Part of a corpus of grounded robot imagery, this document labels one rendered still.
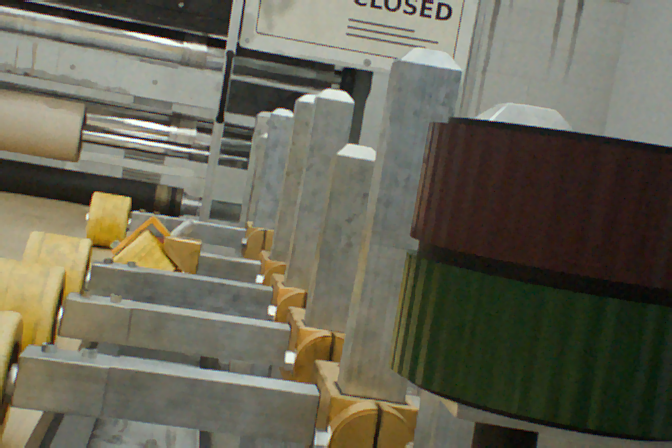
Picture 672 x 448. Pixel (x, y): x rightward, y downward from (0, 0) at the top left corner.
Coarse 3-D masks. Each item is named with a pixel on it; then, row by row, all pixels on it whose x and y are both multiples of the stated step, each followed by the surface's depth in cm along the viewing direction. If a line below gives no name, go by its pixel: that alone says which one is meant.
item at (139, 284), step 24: (96, 264) 126; (120, 264) 129; (96, 288) 126; (120, 288) 126; (144, 288) 127; (168, 288) 127; (192, 288) 127; (216, 288) 128; (240, 288) 128; (264, 288) 129; (216, 312) 128; (240, 312) 128; (264, 312) 128
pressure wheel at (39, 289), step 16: (0, 272) 100; (16, 272) 100; (32, 272) 101; (48, 272) 101; (64, 272) 103; (0, 288) 99; (16, 288) 99; (32, 288) 99; (48, 288) 100; (64, 288) 105; (0, 304) 99; (16, 304) 99; (32, 304) 99; (48, 304) 99; (32, 320) 99; (48, 320) 99; (32, 336) 99; (48, 336) 99
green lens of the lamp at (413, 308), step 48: (432, 288) 24; (480, 288) 23; (528, 288) 23; (432, 336) 24; (480, 336) 23; (528, 336) 23; (576, 336) 23; (624, 336) 23; (432, 384) 24; (480, 384) 23; (528, 384) 23; (576, 384) 23; (624, 384) 23; (624, 432) 23
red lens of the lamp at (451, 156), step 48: (432, 144) 25; (480, 144) 23; (528, 144) 23; (576, 144) 23; (432, 192) 24; (480, 192) 23; (528, 192) 23; (576, 192) 23; (624, 192) 22; (432, 240) 24; (480, 240) 23; (528, 240) 23; (576, 240) 23; (624, 240) 23
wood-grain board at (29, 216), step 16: (0, 208) 240; (16, 208) 245; (32, 208) 251; (48, 208) 257; (64, 208) 263; (0, 224) 211; (16, 224) 215; (32, 224) 219; (48, 224) 224; (64, 224) 229; (80, 224) 234; (0, 240) 188; (16, 240) 192; (0, 256) 170; (16, 256) 173; (96, 256) 188; (112, 256) 191; (16, 416) 88; (32, 416) 88; (48, 416) 95; (16, 432) 84; (32, 432) 85
